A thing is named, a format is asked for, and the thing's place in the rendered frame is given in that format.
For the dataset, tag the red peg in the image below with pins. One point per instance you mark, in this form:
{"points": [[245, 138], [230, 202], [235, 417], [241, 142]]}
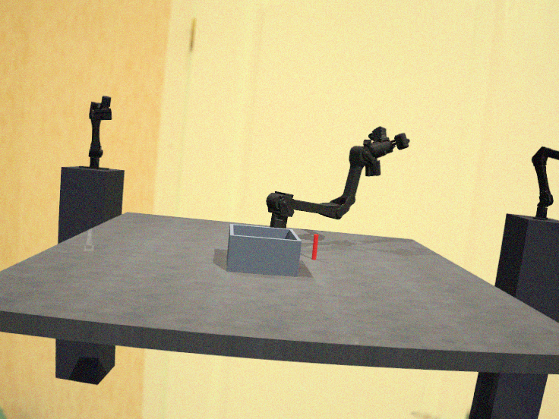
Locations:
{"points": [[314, 252]]}

